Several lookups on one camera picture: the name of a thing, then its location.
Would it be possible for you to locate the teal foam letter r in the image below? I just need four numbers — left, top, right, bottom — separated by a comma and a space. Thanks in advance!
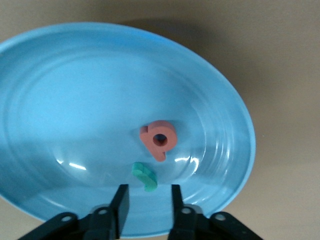
131, 161, 158, 193

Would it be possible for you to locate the salmon foam letter p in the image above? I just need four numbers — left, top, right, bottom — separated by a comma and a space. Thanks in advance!
139, 119, 178, 163

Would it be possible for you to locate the blue plate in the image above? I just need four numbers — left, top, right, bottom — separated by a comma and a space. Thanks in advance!
0, 22, 257, 238

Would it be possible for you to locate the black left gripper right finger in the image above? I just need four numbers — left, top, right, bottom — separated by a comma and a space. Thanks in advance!
169, 184, 263, 240

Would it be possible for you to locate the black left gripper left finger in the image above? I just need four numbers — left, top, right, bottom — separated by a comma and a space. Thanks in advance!
22, 184, 131, 240

